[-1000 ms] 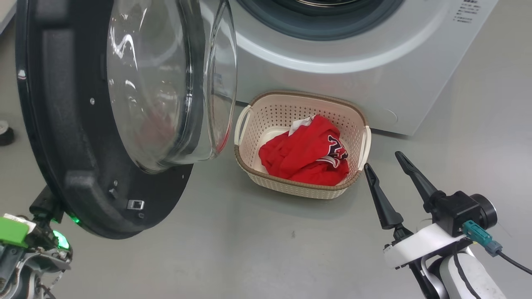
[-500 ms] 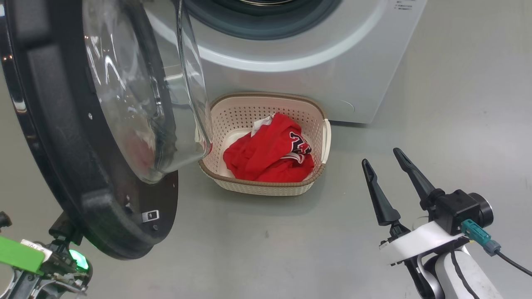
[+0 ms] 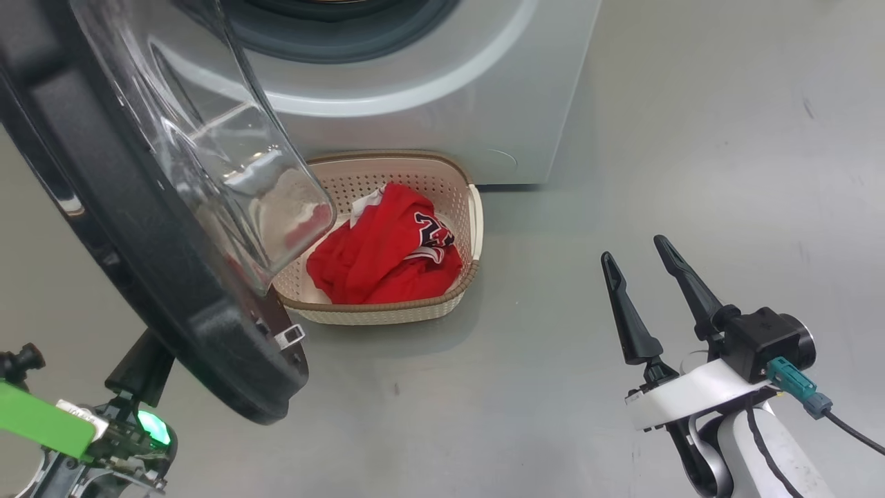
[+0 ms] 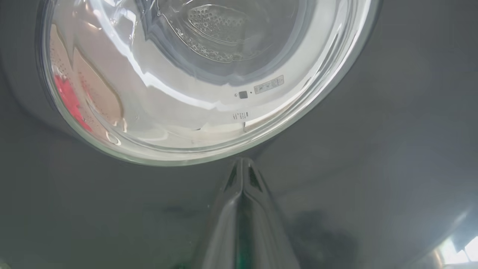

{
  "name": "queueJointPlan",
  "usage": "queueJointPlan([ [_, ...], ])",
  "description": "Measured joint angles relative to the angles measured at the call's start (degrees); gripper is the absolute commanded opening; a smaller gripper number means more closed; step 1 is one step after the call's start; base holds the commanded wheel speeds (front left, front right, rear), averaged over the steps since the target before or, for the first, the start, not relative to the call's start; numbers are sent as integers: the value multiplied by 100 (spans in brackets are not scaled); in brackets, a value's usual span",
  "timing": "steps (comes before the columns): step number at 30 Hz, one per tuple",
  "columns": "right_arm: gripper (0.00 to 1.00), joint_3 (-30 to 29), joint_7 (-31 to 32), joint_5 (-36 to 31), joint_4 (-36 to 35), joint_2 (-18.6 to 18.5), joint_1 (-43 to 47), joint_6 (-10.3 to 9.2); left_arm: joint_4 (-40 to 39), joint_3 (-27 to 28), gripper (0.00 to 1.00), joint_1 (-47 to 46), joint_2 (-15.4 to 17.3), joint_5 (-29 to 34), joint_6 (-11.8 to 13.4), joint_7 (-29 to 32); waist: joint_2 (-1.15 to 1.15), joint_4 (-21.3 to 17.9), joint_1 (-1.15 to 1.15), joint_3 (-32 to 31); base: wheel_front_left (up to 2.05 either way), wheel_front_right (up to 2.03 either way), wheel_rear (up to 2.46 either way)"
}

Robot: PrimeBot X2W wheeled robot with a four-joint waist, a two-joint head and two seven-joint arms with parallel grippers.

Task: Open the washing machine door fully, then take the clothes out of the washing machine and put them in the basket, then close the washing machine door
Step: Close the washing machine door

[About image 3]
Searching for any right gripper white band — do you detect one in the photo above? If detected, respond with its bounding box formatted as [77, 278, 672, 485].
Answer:
[600, 235, 817, 434]

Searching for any black glass washing machine door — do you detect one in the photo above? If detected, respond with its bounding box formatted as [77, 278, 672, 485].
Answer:
[0, 0, 338, 425]

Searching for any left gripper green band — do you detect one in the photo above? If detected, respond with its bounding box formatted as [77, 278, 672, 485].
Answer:
[0, 328, 178, 498]

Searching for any black right arm cable teal plug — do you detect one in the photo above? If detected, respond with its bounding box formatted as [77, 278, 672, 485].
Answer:
[765, 357, 885, 457]

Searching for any cream perforated laundry basket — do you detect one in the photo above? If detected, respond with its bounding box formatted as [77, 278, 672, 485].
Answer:
[272, 151, 484, 326]

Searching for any white washing machine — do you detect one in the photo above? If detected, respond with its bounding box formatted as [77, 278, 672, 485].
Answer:
[158, 0, 603, 186]

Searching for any red jersey navy lettering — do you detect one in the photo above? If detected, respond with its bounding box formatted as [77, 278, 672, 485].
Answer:
[346, 182, 463, 306]

